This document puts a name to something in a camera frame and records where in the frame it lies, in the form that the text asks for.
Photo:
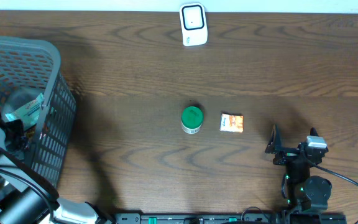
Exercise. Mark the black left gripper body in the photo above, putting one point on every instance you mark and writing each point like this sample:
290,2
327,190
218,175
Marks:
12,131

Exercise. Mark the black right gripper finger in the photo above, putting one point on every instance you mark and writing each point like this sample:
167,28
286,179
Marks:
313,132
274,145

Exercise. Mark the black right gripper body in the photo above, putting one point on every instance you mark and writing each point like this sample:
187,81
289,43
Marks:
286,155

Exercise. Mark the mint green snack packet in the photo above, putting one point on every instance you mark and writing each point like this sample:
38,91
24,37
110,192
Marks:
28,113

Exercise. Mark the orange tissue packet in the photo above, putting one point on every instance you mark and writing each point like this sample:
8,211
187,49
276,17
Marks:
232,123

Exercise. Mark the green lid white jar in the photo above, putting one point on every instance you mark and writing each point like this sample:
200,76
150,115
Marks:
191,120

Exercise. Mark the red chocolate bar wrapper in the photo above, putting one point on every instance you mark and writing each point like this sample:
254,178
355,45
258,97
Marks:
30,133

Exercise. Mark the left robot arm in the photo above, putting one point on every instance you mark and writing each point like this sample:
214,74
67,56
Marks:
28,179

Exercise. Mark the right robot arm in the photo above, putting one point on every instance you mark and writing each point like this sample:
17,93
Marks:
306,193

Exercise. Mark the white barcode scanner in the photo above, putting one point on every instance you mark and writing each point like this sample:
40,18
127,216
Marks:
194,27

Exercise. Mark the grey plastic shopping basket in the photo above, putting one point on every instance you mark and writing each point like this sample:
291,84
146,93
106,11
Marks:
29,68

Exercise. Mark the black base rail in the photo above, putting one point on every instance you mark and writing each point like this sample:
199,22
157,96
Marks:
249,217

